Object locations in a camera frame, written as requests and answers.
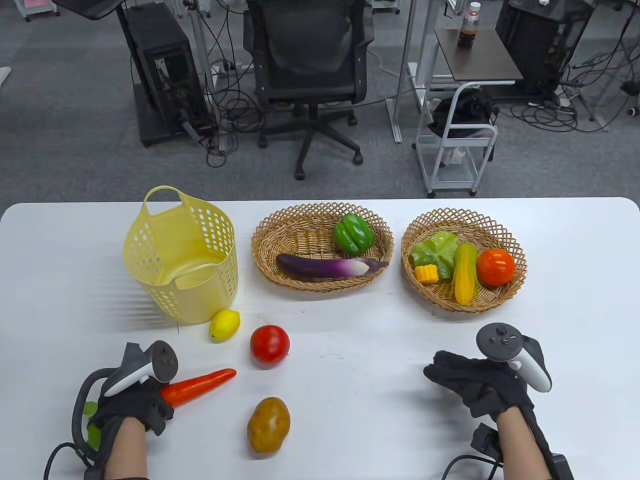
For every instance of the black power brick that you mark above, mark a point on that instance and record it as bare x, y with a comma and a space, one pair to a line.
630, 87

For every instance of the dark drink bottle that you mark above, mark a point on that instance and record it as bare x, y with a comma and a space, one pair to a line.
469, 30

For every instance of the small yellow corn piece object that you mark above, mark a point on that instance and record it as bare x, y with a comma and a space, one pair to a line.
426, 275

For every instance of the white rolling cart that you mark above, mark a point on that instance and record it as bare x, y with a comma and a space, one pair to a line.
484, 165

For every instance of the black armband sensor box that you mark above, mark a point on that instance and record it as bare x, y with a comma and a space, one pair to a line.
562, 467

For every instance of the white furniture foot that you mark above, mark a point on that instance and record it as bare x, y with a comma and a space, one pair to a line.
4, 76

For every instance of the grey white handheld controller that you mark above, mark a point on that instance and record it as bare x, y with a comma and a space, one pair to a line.
162, 360
500, 340

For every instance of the long corn cob object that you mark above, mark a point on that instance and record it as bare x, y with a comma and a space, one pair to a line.
465, 275

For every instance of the brown potato object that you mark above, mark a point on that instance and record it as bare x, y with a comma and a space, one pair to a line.
268, 425

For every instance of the red tomato object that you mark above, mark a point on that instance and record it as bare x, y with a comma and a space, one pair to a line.
270, 345

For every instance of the white desk frame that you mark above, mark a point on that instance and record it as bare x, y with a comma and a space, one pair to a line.
395, 122

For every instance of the leafy orange carrot object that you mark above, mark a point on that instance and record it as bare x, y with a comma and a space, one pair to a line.
200, 385

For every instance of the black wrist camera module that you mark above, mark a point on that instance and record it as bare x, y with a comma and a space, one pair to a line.
485, 440

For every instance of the black computer tower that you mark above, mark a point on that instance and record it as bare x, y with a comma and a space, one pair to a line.
535, 45
165, 75

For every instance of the brown side table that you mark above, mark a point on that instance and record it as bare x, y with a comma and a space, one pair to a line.
480, 62

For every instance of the orange fruit object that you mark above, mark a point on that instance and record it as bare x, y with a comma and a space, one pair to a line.
496, 267

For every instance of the green bell pepper object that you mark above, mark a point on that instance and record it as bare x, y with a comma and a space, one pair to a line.
352, 235

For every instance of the black bag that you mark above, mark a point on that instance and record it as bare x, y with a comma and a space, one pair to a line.
465, 112

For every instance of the black office chair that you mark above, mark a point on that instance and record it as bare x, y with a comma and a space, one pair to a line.
310, 50

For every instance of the yellow lemon object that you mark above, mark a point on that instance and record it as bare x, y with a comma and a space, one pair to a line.
225, 325

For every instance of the person's left forearm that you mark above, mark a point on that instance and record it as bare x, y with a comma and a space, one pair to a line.
125, 450

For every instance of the purple eggplant object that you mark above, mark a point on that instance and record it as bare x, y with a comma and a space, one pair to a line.
320, 266

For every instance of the person's left hand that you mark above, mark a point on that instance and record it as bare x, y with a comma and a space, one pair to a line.
135, 402

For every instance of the person's right forearm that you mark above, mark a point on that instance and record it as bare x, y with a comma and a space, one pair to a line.
522, 445

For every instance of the green lettuce leaf object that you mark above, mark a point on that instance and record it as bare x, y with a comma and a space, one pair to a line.
432, 250

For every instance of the white cart with pink bin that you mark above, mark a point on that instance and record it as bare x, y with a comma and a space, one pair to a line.
35, 7

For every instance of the silver aluminium frame post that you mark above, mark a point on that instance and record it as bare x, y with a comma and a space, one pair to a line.
200, 40

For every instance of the round wicker basket container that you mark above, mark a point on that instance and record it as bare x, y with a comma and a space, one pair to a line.
450, 220

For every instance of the white power strip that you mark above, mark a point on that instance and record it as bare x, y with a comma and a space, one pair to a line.
565, 105
222, 67

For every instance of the person's right hand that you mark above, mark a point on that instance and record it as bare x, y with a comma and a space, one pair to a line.
480, 382

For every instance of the oval wicker basket container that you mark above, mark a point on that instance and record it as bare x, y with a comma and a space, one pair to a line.
300, 235

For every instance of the yellow plastic basket container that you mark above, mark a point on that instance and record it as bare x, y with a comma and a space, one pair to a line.
190, 300

